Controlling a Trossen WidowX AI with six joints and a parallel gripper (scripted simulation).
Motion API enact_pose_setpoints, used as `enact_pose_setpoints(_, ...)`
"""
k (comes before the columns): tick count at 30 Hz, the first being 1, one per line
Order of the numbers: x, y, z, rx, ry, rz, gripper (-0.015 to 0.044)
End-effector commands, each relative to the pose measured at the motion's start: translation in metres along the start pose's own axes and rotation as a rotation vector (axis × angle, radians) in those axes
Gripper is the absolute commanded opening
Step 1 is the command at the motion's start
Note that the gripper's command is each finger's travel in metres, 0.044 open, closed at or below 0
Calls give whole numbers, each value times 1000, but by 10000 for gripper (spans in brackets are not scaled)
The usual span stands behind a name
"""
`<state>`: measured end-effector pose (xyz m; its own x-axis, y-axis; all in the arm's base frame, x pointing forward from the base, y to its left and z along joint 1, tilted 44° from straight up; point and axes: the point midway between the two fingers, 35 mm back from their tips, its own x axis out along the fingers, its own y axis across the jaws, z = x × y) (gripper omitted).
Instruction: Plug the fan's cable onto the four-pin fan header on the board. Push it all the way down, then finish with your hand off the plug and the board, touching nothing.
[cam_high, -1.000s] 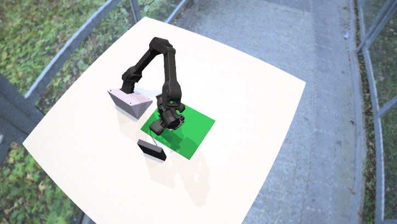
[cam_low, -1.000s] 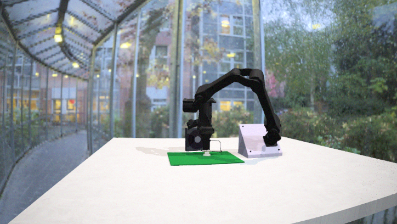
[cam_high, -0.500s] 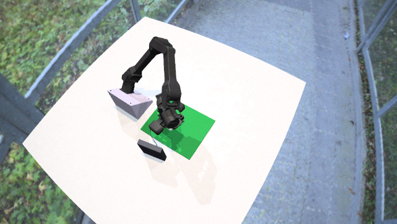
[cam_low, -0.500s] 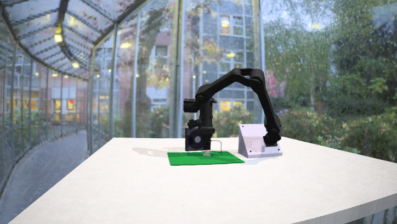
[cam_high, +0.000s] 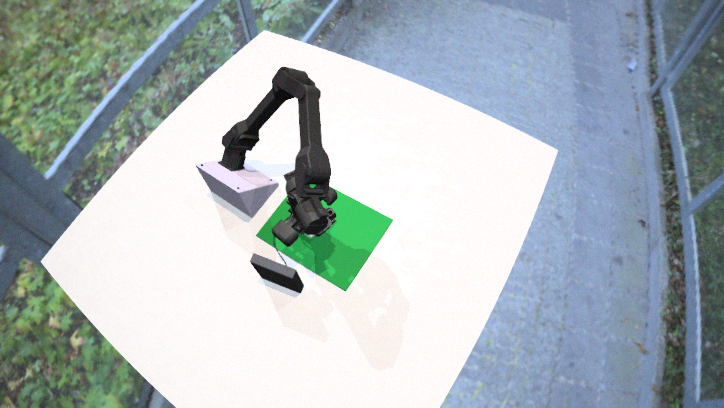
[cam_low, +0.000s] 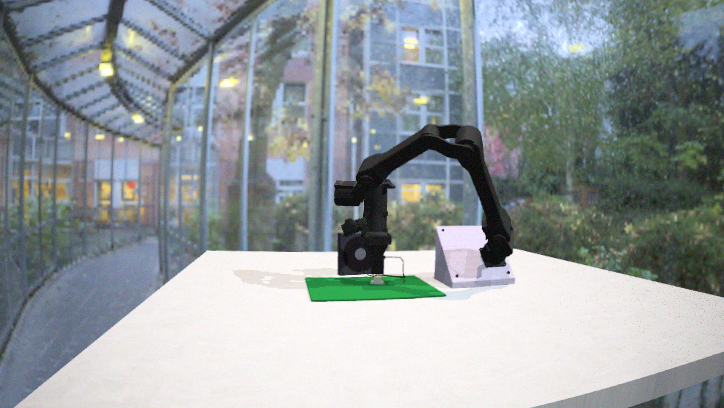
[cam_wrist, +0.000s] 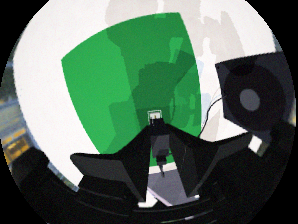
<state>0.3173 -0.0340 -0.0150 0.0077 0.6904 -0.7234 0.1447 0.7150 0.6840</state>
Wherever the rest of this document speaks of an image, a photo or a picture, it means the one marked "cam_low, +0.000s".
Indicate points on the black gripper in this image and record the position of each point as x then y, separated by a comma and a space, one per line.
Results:
376, 239

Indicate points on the green circuit board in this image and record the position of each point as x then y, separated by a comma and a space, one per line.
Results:
369, 288

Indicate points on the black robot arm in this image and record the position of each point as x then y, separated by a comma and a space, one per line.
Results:
371, 187

